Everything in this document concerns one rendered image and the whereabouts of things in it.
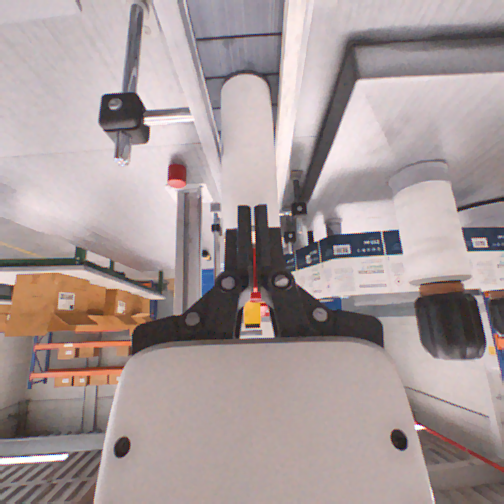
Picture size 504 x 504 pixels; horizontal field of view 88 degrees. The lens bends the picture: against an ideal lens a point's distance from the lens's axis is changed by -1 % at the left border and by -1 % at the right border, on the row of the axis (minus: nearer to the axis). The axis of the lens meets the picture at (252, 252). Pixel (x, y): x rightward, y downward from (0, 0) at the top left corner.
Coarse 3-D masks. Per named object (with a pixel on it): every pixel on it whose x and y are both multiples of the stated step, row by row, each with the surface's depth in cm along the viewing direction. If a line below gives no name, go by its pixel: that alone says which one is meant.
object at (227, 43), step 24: (192, 0) 19; (216, 0) 19; (240, 0) 19; (264, 0) 19; (192, 24) 21; (216, 24) 21; (240, 24) 21; (264, 24) 21; (216, 48) 23; (240, 48) 23; (264, 48) 23; (216, 72) 25; (264, 72) 25; (216, 96) 28; (216, 120) 31
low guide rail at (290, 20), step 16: (288, 0) 17; (304, 0) 17; (288, 16) 17; (304, 16) 18; (288, 32) 18; (288, 48) 20; (288, 64) 21; (288, 80) 22; (288, 96) 24; (288, 112) 26; (288, 128) 28
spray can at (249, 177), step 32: (224, 96) 26; (256, 96) 25; (224, 128) 25; (256, 128) 24; (224, 160) 24; (256, 160) 23; (224, 192) 23; (256, 192) 22; (224, 224) 23; (256, 288) 21
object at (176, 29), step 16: (160, 0) 12; (176, 0) 12; (160, 16) 13; (176, 16) 13; (176, 32) 14; (176, 48) 15; (192, 48) 15; (176, 64) 15; (192, 64) 16; (192, 80) 17; (192, 96) 18; (192, 112) 19; (208, 112) 20; (208, 128) 21; (208, 144) 23; (208, 160) 25
